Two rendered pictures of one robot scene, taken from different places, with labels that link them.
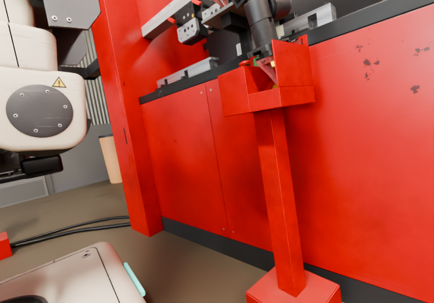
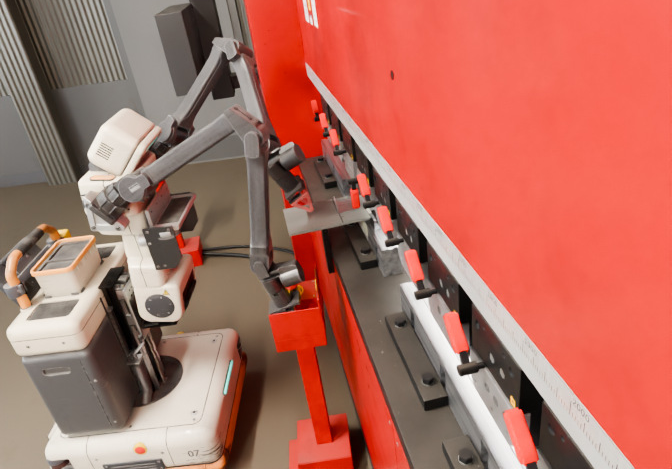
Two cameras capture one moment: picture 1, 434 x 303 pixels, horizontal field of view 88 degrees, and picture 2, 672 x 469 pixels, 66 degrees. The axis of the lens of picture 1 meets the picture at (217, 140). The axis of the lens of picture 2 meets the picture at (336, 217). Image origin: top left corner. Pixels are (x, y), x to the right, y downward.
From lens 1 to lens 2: 1.63 m
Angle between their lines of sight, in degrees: 43
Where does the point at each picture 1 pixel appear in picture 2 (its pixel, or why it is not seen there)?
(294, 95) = (294, 344)
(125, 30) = (282, 75)
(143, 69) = (306, 121)
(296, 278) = (318, 434)
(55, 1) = (157, 257)
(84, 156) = not seen: hidden behind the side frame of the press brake
